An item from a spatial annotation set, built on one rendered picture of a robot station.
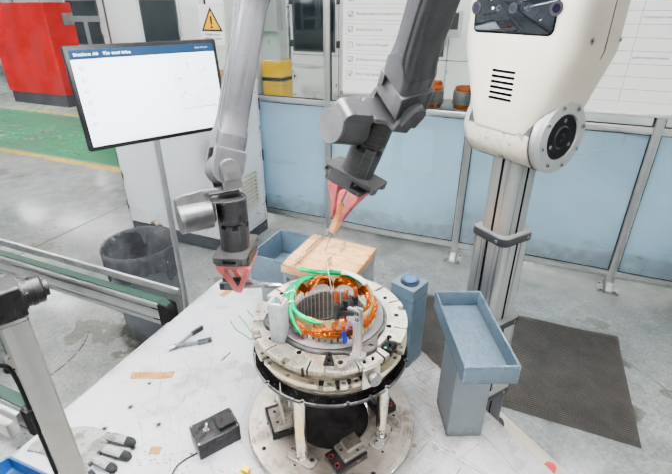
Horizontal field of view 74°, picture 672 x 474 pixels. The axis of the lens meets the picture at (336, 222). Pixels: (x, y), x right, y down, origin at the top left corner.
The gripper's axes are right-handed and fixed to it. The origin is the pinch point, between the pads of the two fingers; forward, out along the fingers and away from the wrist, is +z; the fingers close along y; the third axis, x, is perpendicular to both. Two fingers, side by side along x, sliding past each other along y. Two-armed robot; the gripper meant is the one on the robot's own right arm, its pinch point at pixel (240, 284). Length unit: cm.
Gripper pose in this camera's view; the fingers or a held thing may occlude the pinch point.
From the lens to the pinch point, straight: 93.8
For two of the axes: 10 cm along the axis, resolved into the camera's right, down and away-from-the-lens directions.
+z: 0.0, 9.0, 4.4
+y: -0.8, 4.3, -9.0
